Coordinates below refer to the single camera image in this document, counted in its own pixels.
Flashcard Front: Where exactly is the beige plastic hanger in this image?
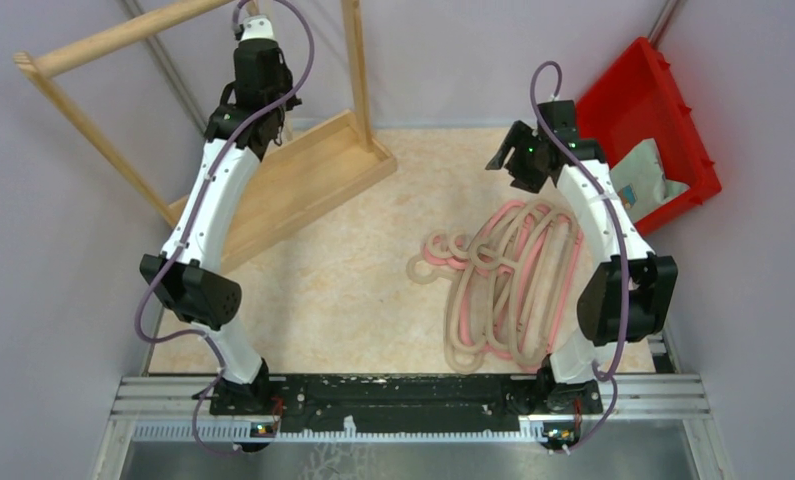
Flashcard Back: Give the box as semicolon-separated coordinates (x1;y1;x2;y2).
244;0;294;143

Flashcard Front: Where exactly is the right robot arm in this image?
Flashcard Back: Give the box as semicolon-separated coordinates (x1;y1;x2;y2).
487;100;678;413

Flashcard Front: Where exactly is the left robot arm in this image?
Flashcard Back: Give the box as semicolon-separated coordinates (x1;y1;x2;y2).
139;38;300;414

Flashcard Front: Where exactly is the printed cloth in bin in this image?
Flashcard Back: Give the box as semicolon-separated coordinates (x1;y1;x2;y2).
610;138;689;222

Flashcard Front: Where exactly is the wooden hanger rack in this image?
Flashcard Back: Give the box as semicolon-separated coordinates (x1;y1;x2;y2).
13;0;397;272

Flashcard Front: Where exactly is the pink hanger in pile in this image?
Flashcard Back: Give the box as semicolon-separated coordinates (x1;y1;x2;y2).
423;200;580;362

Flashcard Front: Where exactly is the red plastic bin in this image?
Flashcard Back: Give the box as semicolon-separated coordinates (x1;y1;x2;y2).
576;37;722;235

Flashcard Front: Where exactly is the beige hanger pile front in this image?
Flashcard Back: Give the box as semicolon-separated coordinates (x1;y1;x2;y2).
444;198;584;374

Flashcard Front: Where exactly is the black base bar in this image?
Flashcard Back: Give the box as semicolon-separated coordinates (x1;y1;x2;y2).
209;371;604;434

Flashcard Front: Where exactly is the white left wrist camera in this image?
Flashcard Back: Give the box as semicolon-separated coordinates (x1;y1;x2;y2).
235;15;276;42

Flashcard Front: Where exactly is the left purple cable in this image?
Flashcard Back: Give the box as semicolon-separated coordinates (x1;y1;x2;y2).
135;0;316;460

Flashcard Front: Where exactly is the purple cable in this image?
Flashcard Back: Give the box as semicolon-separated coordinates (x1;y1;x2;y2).
529;61;631;456
135;0;316;460

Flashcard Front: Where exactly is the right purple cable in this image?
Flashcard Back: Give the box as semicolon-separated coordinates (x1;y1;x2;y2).
529;61;631;456

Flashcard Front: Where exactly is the aluminium rail frame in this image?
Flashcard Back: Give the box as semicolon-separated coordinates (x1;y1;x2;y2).
92;373;734;479

